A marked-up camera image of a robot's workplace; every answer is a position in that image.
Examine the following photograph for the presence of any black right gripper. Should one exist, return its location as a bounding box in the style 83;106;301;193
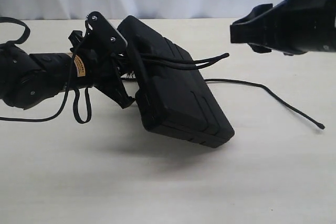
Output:
229;0;335;55

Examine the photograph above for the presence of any black plastic carrying case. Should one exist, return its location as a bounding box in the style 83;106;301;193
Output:
118;15;235;148

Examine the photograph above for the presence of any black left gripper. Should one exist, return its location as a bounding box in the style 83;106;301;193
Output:
69;31;135;109

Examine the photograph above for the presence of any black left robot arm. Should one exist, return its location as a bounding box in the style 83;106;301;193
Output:
1;30;134;110

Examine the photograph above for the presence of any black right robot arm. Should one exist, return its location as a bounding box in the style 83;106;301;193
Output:
229;0;335;56

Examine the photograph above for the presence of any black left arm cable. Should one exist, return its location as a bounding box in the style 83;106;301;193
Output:
0;16;94;124

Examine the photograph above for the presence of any black braided rope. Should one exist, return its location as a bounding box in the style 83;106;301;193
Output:
119;37;326;130

